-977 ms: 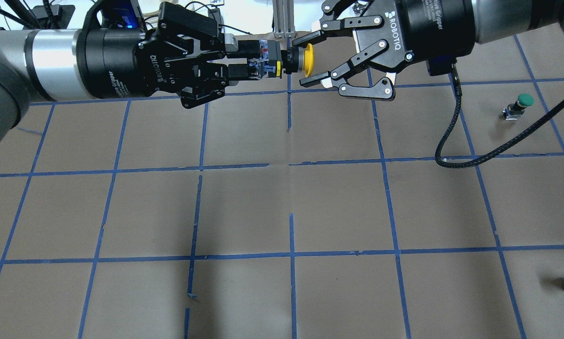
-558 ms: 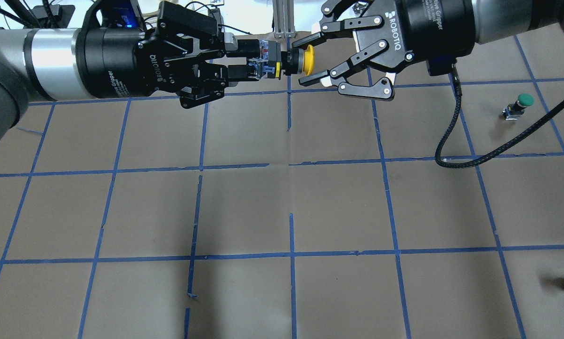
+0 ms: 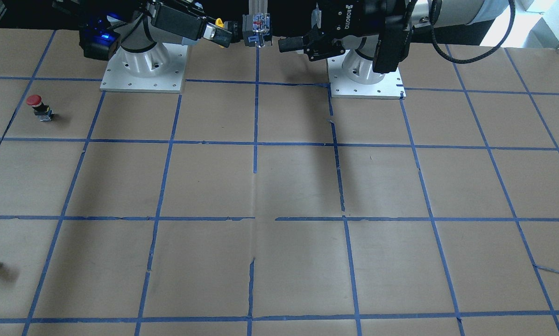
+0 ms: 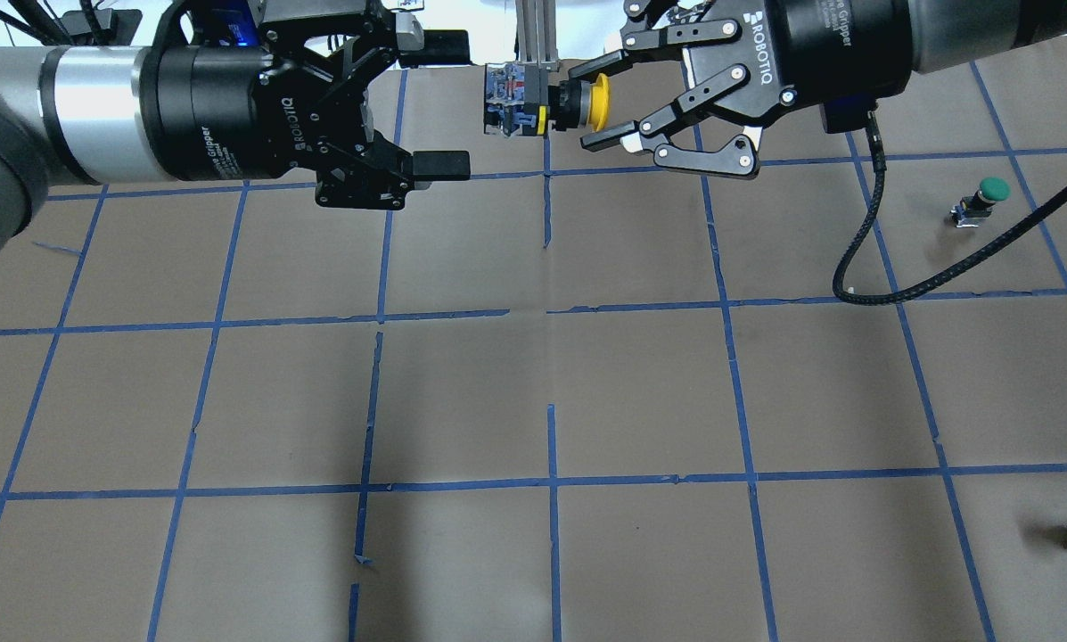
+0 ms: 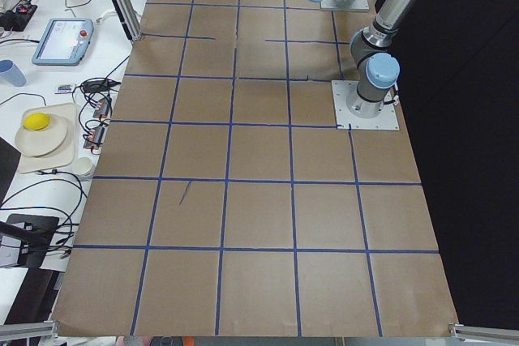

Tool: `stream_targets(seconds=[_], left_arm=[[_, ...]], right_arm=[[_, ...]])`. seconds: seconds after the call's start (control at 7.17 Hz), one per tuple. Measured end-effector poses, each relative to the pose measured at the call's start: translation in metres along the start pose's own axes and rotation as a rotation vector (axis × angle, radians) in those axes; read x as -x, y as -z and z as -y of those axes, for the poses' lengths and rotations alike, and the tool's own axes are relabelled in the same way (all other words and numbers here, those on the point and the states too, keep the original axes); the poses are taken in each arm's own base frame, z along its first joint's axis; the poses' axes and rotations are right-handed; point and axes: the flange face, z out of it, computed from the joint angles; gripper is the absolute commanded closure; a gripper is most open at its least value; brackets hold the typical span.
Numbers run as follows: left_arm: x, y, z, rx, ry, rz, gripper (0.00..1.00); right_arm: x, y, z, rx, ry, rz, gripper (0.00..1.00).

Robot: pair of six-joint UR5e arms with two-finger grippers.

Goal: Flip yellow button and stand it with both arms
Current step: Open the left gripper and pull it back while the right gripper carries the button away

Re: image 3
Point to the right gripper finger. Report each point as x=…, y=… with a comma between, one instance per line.
x=223, y=35

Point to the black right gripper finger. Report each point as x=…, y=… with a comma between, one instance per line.
x=292, y=44

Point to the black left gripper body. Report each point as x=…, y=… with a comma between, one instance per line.
x=349, y=25

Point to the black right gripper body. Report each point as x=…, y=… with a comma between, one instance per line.
x=174, y=22

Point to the yellow push button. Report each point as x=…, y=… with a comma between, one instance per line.
x=255, y=29

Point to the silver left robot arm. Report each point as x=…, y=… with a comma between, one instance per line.
x=430, y=14

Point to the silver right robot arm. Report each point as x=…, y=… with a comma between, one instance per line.
x=138, y=26

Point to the red push button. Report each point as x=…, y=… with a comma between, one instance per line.
x=42, y=111

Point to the aluminium frame post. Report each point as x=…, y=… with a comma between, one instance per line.
x=257, y=7

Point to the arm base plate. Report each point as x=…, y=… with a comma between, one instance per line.
x=158, y=70
x=352, y=76

